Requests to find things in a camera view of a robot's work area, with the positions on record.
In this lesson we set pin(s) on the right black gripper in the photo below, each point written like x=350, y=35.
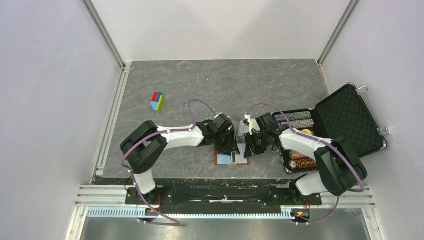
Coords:
x=251, y=149

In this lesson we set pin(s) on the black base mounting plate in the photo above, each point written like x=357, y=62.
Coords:
x=222, y=196

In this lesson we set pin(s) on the brown leather card holder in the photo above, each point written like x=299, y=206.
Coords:
x=223, y=160

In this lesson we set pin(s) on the clear plastic card sleeve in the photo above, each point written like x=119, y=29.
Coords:
x=242, y=130

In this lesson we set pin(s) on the multicoloured block toy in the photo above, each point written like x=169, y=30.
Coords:
x=157, y=101

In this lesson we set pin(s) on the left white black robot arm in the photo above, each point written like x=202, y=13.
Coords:
x=142, y=148

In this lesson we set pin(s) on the purple poker chip roll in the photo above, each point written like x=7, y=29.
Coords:
x=302, y=124

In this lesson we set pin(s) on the white card with magnetic stripe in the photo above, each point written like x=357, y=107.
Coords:
x=238, y=159

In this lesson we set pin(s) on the black poker chip case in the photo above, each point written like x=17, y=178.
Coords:
x=345, y=114

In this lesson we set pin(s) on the white slotted cable duct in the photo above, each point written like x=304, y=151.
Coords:
x=142, y=213

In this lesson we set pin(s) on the orange brown poker chip roll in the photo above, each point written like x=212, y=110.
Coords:
x=294, y=155

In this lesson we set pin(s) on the green poker chip roll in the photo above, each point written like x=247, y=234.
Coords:
x=298, y=116

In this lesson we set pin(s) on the yellow round chip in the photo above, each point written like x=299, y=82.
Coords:
x=307, y=131

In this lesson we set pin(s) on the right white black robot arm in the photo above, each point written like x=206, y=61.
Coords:
x=339, y=168

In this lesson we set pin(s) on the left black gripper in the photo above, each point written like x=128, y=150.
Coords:
x=231, y=145

